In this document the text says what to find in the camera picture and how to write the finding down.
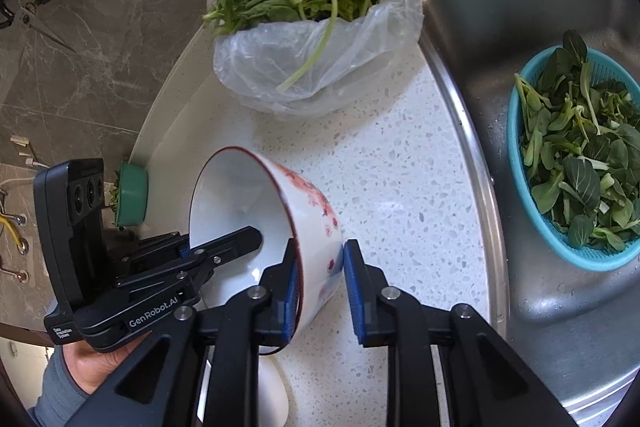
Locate person's left forearm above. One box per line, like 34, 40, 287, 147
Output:
27, 347, 91, 427

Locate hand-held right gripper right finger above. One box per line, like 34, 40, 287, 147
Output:
342, 238, 581, 427

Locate steel kitchen sink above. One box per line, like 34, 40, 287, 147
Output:
417, 0, 640, 427

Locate leafy greens in colander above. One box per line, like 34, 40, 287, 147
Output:
514, 29, 640, 253

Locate blue plastic colander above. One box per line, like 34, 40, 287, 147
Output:
506, 47, 640, 272

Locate white bowl with red flowers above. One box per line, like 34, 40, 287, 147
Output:
188, 147, 346, 355

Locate person's left hand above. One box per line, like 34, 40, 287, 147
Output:
61, 338, 146, 396

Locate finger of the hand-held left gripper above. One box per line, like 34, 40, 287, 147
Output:
106, 231, 192, 276
116, 226, 264, 304

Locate yellow hose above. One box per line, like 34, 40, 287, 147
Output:
0, 214, 28, 253

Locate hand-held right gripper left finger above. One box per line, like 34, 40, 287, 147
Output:
65, 237, 303, 427

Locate clear plastic bag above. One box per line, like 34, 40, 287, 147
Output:
212, 0, 426, 118

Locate green floral bowl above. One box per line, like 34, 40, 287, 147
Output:
112, 161, 150, 228

